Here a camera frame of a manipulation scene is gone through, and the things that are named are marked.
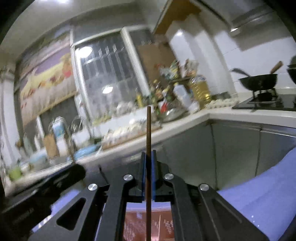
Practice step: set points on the yellow cooking oil bottle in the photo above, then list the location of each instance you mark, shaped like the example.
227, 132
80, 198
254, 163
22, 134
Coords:
200, 90

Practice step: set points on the chrome kitchen faucet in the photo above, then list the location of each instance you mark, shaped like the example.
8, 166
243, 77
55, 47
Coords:
79, 132

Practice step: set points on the black wok with handle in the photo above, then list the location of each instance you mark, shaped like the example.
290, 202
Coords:
259, 82

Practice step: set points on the wooden cutting board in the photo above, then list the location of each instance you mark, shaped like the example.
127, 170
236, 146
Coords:
51, 146

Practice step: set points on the white plastic jug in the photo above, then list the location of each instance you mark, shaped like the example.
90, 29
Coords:
182, 95

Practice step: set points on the egg tray on counter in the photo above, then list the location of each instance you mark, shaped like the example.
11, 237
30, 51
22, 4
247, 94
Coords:
222, 103

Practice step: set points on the barred kitchen window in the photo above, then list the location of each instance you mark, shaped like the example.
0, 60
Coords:
109, 69

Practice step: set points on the black gas stove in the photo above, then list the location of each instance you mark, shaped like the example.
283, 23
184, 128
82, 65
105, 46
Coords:
275, 99

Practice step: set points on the black lidded pot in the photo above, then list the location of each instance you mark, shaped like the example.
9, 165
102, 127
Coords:
291, 69

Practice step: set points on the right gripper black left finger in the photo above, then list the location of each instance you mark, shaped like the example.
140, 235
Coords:
98, 211

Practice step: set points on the green plastic bowl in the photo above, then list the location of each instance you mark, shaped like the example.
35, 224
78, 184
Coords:
15, 173

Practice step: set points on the fruit picture wall poster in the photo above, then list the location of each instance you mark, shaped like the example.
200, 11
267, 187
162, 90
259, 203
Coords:
46, 78

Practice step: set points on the purple printed tablecloth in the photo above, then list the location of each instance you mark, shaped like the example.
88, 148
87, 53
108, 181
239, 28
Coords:
268, 200

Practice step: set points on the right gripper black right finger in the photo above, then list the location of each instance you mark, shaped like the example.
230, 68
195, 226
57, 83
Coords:
199, 212

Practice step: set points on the brown wooden chopstick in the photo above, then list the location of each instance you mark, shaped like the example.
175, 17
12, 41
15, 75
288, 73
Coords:
148, 176

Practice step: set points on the steel range hood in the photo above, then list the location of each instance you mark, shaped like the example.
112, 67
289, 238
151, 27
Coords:
252, 18

